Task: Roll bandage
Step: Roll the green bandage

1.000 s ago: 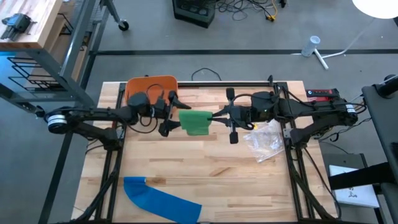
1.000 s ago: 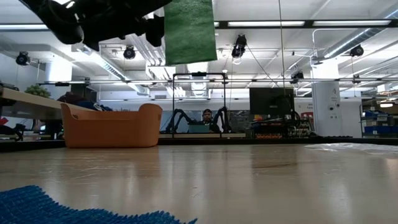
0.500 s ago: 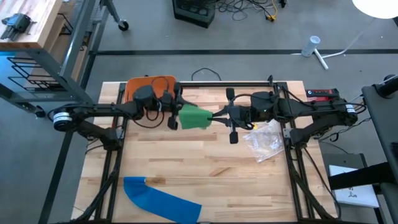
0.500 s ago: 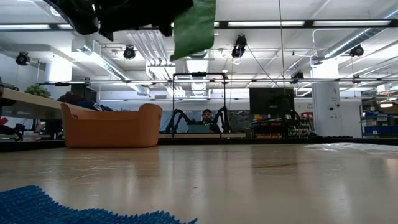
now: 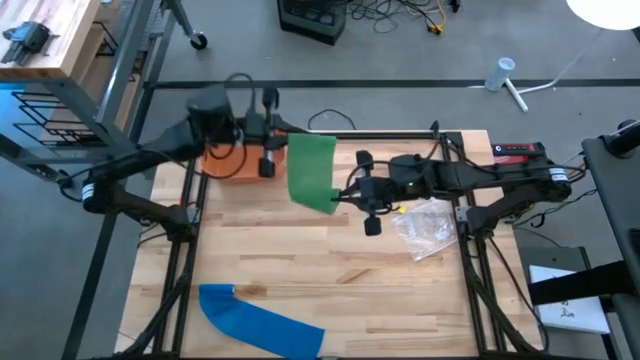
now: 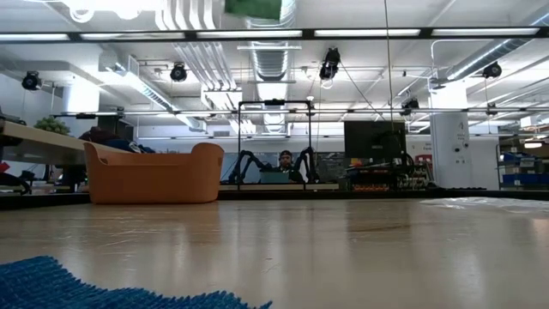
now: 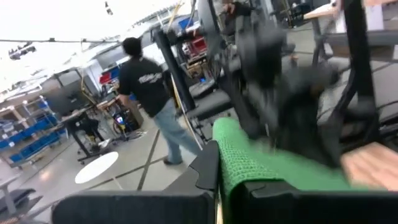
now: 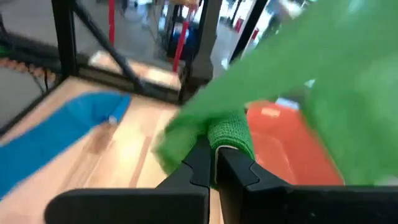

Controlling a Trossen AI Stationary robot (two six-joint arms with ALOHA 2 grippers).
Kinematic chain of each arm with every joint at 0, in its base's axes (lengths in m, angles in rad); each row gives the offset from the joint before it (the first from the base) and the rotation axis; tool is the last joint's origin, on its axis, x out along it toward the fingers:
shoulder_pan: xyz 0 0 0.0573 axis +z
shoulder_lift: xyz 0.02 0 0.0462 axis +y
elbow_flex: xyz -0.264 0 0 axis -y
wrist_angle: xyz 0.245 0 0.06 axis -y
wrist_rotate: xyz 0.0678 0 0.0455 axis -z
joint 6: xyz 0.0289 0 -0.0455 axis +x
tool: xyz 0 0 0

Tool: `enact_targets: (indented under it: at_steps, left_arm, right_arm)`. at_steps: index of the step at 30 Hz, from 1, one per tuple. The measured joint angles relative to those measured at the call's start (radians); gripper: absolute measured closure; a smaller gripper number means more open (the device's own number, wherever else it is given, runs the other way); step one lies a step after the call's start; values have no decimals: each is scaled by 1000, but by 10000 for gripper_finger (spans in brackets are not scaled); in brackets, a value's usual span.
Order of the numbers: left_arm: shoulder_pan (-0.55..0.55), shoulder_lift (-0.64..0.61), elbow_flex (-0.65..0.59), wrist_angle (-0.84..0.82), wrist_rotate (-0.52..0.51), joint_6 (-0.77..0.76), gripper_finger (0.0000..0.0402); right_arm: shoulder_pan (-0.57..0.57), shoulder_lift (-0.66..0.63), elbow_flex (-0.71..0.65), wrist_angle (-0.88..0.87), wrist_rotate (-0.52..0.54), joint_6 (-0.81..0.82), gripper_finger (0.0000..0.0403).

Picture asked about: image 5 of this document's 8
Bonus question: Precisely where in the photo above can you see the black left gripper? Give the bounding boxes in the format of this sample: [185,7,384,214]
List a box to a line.
[258,88,307,179]

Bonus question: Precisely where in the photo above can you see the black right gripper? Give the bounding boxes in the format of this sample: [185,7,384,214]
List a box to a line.
[331,150,399,237]

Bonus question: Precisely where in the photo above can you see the green elastic bandage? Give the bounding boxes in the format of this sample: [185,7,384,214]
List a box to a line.
[286,132,339,216]

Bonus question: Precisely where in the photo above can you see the clear plastic zip bag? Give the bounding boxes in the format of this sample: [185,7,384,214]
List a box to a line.
[389,197,459,263]

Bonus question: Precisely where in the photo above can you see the blue elastic bandage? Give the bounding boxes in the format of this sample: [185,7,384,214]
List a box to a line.
[198,283,326,360]

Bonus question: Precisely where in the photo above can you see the orange plastic bin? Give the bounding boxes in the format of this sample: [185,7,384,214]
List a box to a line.
[199,141,289,184]

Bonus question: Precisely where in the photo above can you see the black computer case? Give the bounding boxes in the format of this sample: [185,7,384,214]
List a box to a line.
[276,0,350,47]

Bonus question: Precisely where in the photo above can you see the red black battery pack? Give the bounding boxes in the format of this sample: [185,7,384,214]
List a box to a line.
[491,141,547,166]

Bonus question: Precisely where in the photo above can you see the grey metal table legs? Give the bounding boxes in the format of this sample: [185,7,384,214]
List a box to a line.
[0,0,209,181]

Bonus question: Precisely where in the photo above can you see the white plastic cylinder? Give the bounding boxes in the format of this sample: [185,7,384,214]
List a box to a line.
[483,56,517,93]

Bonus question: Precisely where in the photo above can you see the white lamp stand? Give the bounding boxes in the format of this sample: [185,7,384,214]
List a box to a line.
[503,27,604,114]

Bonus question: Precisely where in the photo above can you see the black flat bar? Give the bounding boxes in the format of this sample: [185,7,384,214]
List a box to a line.
[528,259,640,307]

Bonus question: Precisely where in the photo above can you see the white paper sheet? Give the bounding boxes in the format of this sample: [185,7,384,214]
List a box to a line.
[528,264,612,335]

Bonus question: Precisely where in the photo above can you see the wooden side table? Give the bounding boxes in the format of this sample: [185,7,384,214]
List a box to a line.
[0,0,104,81]

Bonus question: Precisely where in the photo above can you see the grey metal cart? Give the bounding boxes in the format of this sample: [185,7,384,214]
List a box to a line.
[579,118,640,360]

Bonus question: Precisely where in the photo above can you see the black hand tool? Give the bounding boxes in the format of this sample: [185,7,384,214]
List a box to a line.
[1,21,55,66]

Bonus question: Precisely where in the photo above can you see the white lamp shade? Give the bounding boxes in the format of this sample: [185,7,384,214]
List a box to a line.
[564,0,640,32]

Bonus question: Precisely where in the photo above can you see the black floor cable loop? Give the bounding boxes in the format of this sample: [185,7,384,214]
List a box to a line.
[306,108,358,132]

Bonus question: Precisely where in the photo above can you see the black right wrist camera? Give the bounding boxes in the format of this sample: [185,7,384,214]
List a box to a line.
[388,153,427,187]

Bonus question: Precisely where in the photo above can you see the tangled floor cables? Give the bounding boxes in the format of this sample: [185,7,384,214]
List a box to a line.
[347,0,464,36]

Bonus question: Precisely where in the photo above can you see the black wire rack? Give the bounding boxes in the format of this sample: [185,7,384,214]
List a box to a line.
[10,89,104,149]

